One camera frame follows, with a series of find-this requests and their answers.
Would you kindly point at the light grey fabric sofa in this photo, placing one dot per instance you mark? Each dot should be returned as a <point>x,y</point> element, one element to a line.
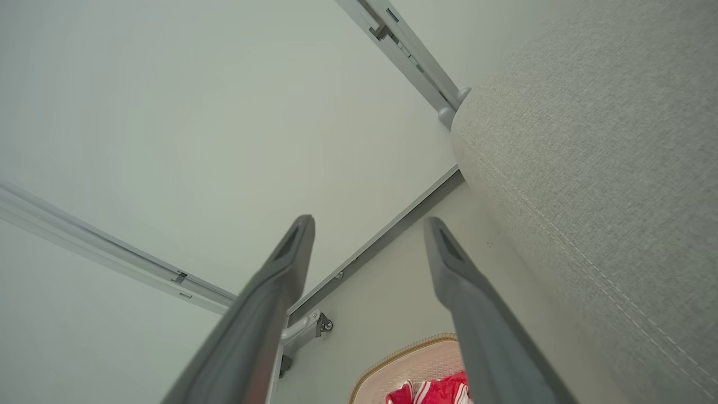
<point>589,168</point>

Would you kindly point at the cream perforated laundry basket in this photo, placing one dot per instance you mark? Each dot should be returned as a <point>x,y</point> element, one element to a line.
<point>415,362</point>

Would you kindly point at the black caster wheel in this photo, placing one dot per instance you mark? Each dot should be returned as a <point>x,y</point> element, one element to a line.
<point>326,324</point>

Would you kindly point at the red white-striped garment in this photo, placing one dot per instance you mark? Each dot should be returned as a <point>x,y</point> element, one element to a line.
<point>443,391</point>

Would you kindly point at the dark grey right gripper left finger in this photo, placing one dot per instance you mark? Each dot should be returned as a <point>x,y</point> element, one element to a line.
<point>252,325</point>

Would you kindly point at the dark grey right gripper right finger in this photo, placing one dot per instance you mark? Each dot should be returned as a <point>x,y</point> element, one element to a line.
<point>488,336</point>

